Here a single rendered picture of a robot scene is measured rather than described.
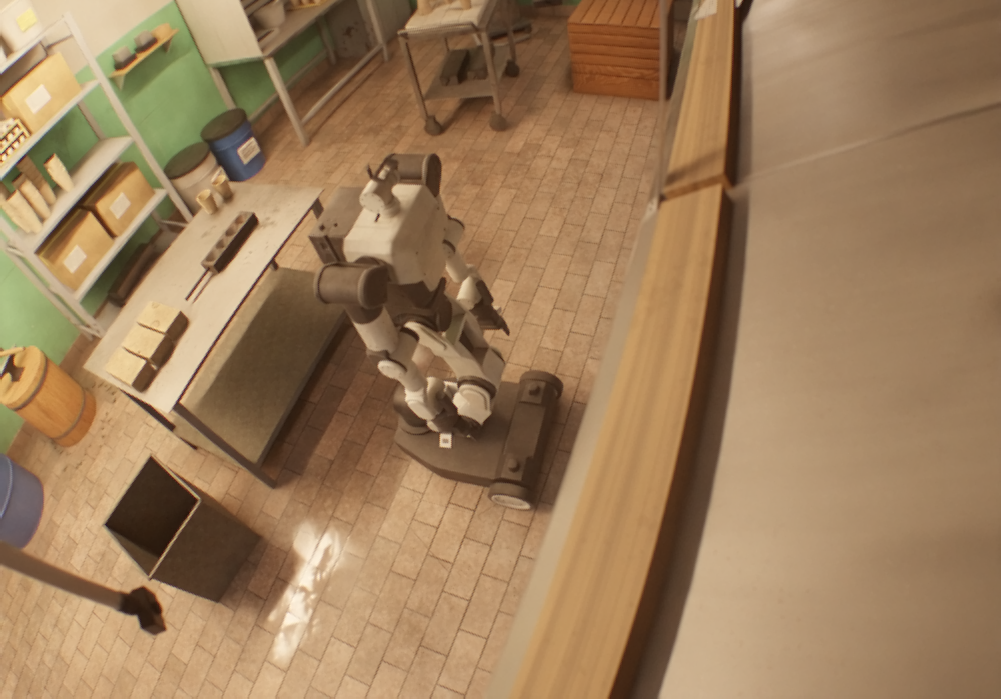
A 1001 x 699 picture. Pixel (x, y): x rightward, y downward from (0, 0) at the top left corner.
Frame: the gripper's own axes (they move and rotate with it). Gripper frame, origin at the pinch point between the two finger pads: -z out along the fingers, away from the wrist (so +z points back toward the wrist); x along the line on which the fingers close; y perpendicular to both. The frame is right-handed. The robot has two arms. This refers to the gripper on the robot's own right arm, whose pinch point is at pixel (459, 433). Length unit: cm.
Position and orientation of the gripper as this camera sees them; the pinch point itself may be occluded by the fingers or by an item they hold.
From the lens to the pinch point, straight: 190.0
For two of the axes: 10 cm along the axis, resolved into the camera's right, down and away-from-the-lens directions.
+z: -3.4, -6.0, -7.2
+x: 9.1, -0.1, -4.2
